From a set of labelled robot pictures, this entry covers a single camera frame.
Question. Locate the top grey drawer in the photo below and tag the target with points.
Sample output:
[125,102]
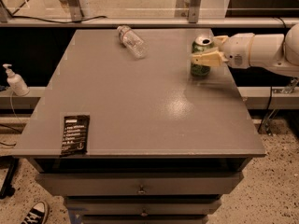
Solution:
[139,184]

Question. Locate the grey metal post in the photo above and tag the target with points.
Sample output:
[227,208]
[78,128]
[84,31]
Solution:
[194,7]
[75,11]

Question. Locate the grey drawer cabinet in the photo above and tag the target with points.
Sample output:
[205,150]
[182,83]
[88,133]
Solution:
[146,116]

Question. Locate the middle grey drawer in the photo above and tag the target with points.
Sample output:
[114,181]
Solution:
[150,206]

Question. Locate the black stand leg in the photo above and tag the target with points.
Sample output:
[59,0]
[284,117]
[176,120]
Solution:
[8,167]

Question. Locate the clear plastic bottle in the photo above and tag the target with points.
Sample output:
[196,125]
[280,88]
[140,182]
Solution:
[131,40]

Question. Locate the metal bracket under shelf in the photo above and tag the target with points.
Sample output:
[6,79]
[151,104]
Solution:
[289,88]

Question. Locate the green soda can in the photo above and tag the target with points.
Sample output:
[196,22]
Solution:
[198,64]

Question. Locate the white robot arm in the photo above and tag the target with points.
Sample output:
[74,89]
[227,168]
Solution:
[276,53]

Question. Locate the black snack packet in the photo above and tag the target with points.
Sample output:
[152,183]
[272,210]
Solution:
[75,135]

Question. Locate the grey drawer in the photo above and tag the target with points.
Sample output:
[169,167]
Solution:
[139,184]
[150,206]

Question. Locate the grey metal post left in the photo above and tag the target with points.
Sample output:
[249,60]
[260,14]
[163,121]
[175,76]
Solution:
[75,11]

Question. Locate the white pump dispenser bottle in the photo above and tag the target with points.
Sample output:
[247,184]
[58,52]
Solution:
[15,81]

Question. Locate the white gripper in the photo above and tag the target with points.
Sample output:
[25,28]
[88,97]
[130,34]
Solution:
[237,50]

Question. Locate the black and white sneaker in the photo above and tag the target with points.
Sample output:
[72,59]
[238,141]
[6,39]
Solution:
[38,214]

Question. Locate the grey metal post right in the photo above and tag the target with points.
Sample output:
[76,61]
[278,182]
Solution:
[194,7]

